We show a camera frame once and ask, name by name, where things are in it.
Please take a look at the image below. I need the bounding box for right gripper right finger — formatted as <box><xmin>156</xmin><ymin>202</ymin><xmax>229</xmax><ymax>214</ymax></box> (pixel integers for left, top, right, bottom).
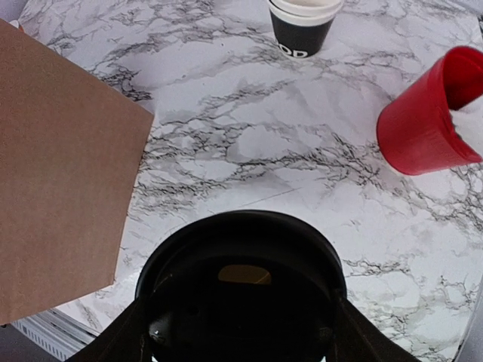
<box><xmin>331</xmin><ymin>292</ymin><xmax>415</xmax><ymax>362</ymax></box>

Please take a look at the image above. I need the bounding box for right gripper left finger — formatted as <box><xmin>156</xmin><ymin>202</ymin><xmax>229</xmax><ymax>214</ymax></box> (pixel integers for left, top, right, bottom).
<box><xmin>69</xmin><ymin>296</ymin><xmax>151</xmax><ymax>362</ymax></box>

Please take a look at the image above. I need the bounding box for black plastic cup lid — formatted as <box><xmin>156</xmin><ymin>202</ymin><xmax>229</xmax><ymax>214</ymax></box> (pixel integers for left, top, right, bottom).
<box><xmin>136</xmin><ymin>210</ymin><xmax>346</xmax><ymax>361</ymax></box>

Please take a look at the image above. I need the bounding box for brown paper bag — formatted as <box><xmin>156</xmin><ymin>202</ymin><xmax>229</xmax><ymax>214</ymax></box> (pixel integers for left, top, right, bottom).
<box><xmin>1</xmin><ymin>22</ymin><xmax>153</xmax><ymax>324</ymax></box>

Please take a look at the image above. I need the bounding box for red cylindrical holder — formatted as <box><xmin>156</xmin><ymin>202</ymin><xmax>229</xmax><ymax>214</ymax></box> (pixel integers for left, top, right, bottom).
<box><xmin>377</xmin><ymin>46</ymin><xmax>482</xmax><ymax>176</ymax></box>

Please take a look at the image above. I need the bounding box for stack of paper cups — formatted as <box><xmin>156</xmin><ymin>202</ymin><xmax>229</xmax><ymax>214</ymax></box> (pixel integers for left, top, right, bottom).
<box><xmin>267</xmin><ymin>1</ymin><xmax>344</xmax><ymax>59</ymax></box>

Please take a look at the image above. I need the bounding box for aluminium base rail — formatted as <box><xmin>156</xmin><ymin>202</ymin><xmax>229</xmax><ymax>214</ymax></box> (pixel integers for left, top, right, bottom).
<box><xmin>10</xmin><ymin>308</ymin><xmax>100</xmax><ymax>361</ymax></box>

